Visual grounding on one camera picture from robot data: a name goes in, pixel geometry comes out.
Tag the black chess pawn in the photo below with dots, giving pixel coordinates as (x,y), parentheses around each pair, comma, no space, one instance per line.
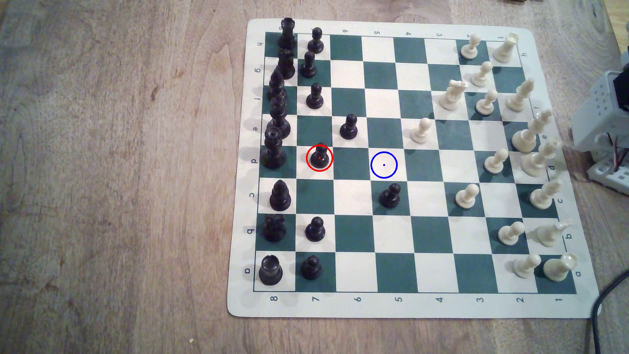
(315,98)
(390,196)
(315,231)
(316,42)
(308,66)
(311,269)
(349,129)
(320,158)

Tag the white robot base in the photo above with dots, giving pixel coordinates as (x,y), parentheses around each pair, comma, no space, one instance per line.
(597,113)

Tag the black chess bishop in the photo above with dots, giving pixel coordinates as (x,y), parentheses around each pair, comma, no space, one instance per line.
(280,196)
(276,89)

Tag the black chess queen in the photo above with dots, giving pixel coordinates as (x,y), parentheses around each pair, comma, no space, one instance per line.
(272,150)

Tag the black chess knight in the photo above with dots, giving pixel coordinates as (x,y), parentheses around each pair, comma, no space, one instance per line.
(286,65)
(274,228)

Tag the black chess king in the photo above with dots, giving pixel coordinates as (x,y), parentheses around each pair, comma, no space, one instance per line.
(279,120)

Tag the black chess rook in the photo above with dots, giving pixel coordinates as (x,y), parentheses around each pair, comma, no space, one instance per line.
(271,270)
(287,35)

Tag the white chess pawn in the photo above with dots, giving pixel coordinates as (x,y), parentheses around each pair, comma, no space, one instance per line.
(510,235)
(495,163)
(525,267)
(467,197)
(420,132)
(486,104)
(481,76)
(470,49)

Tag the green and white chess mat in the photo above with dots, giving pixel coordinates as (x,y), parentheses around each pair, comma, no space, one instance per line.
(432,231)

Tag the white chess knight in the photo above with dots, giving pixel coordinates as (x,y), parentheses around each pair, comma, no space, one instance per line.
(549,236)
(452,96)

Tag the white chess king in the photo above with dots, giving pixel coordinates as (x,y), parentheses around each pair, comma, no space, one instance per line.
(528,135)

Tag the white chess bishop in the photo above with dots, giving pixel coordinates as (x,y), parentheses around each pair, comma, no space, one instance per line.
(520,97)
(544,195)

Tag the white chess queen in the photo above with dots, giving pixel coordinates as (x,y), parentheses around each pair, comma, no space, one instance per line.
(538,161)

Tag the white chess rook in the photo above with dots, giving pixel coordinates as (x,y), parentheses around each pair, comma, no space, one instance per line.
(558,269)
(506,49)

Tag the white perforated base plate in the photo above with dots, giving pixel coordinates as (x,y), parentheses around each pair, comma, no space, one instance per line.
(612,177)

